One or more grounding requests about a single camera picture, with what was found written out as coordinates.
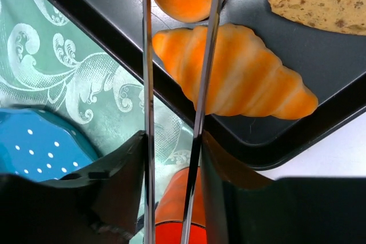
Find orange croissant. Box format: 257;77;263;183
152;23;318;120

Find blue dotted plate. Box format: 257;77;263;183
1;108;101;182

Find metal tongs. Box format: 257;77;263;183
142;0;223;243

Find orange mug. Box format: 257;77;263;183
155;168;207;244

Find green patterned placemat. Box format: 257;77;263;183
0;0;198;244

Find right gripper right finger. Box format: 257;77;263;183
201;133;365;243

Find black baking tray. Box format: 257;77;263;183
49;0;365;170

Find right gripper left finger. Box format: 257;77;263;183
1;131;146;243

